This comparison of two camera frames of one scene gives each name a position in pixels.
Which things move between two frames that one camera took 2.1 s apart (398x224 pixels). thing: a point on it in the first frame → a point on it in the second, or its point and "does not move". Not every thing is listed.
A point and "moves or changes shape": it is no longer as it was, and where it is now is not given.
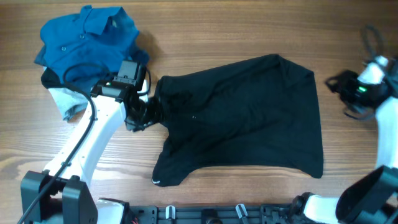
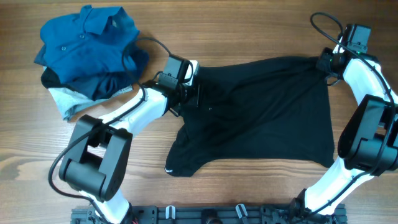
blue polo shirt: x=88 y=47 does not move
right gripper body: x=358 y=94 → x=324 y=61
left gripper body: x=147 y=114 → x=187 y=93
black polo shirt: x=260 y=112 moves or changes shape
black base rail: x=212 y=214 does not move
